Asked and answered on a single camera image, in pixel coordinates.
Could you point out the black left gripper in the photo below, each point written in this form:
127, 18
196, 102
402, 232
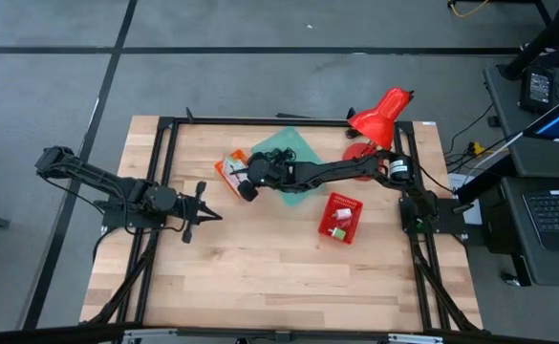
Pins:
188, 210

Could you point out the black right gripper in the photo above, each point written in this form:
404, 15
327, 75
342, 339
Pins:
262, 172

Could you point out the white card reader box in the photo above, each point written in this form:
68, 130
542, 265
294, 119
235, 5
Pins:
237, 163

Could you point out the white box with barcode label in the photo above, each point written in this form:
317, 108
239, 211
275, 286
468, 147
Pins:
231, 184

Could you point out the pink and white charger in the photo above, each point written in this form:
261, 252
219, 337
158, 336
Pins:
342, 213

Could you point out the green and white charger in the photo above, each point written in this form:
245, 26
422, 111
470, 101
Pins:
338, 233

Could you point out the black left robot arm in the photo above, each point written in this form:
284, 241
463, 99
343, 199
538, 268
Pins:
107, 184

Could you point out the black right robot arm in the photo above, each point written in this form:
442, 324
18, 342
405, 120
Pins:
341, 168

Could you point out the teal translucent plastic bin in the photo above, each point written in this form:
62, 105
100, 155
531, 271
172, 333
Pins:
288, 138

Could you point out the orange slotted plastic basket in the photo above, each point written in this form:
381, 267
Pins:
219, 167

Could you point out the silver aluminium crossbar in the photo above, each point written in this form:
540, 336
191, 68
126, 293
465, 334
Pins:
164, 334

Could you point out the red slotted plastic basket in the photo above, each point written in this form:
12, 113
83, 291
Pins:
353, 224

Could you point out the red desk lamp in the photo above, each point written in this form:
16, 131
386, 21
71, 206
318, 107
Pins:
379, 119

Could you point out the white paper sheet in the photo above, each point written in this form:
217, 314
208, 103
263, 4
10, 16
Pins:
458, 180

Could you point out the yellow power plug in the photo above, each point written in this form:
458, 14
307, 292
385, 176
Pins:
475, 149

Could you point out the dark grey desk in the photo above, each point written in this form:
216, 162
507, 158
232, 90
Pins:
518, 258
503, 119

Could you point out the black power adapter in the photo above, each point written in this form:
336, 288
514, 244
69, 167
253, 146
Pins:
539, 88

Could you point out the black laptop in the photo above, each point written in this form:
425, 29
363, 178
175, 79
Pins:
556, 220

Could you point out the person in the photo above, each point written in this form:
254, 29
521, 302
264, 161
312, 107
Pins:
542, 40

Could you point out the black aluminium table frame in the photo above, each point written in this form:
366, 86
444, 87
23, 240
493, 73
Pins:
260, 121

